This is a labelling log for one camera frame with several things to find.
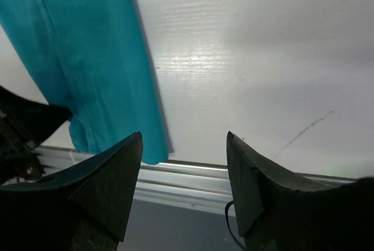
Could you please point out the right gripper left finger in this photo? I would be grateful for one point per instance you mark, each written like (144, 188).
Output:
(83, 207)

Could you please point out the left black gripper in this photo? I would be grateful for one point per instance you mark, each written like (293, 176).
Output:
(25, 125)

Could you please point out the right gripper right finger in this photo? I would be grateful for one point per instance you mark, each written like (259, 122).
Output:
(277, 209)

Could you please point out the teal t shirt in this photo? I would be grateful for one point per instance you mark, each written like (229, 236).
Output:
(91, 56)

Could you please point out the aluminium rail frame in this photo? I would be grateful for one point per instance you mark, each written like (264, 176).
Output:
(194, 186)

